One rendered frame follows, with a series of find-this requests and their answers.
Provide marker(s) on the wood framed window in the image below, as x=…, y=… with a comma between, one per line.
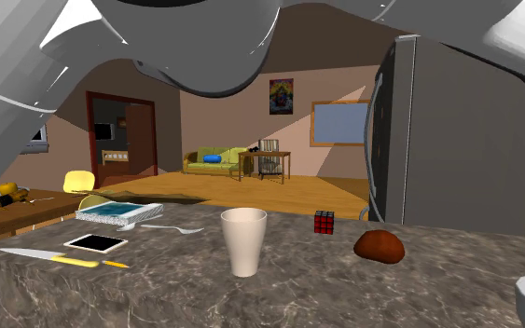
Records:
x=339, y=123

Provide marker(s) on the white tablet with black screen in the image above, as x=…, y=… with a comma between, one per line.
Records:
x=95, y=243

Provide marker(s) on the silver fork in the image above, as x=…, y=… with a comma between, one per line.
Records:
x=175, y=228

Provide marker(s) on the wooden side table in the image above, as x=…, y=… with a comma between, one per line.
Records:
x=264, y=156

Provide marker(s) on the book with blue cover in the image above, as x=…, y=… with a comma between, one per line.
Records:
x=119, y=211

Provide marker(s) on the colourful wall poster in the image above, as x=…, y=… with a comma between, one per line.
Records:
x=281, y=96

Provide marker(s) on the yellow pencil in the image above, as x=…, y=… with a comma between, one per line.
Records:
x=114, y=263

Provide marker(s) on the brown bread loaf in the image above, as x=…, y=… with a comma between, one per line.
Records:
x=379, y=246

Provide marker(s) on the green sofa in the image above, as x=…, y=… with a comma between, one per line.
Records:
x=214, y=161

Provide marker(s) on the grey refrigerator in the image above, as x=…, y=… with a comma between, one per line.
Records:
x=462, y=141

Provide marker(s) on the yellow and black toy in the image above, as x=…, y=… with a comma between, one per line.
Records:
x=3, y=194

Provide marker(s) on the cream white cup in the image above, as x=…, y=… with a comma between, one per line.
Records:
x=244, y=240

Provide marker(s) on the red puzzle cube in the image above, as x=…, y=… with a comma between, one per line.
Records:
x=324, y=222

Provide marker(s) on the dark red doorway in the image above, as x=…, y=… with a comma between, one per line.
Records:
x=121, y=136

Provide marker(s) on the wooden dining table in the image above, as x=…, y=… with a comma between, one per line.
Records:
x=30, y=211

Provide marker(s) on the yellow chair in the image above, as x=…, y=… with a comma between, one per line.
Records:
x=79, y=181

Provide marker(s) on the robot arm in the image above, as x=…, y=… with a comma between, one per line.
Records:
x=162, y=41

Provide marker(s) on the striped armchair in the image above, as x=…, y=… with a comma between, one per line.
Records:
x=269, y=161

